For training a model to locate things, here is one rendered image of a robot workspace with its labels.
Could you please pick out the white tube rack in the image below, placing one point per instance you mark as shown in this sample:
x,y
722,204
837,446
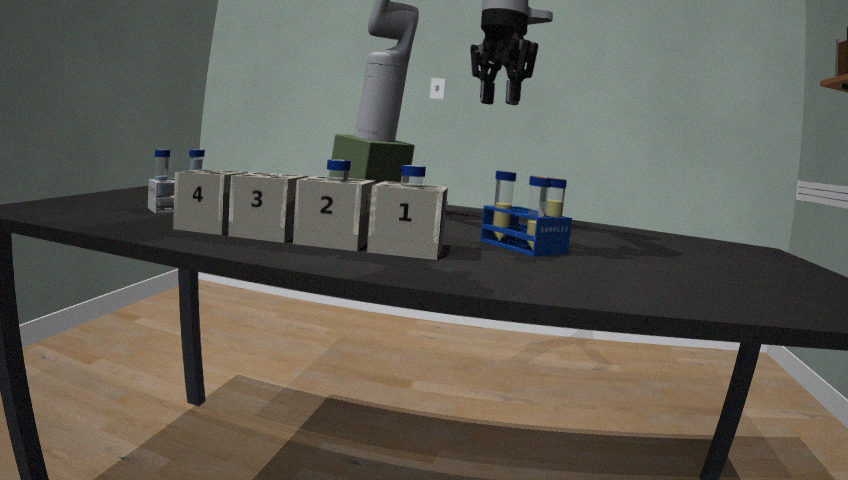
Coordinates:
x,y
153,194

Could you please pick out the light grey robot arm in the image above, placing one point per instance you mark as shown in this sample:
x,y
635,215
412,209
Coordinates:
x,y
386,70

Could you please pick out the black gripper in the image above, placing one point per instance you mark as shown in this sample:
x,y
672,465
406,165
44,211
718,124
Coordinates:
x,y
504,30

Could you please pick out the blue tube rack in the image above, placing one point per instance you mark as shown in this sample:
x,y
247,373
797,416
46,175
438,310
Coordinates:
x,y
552,234

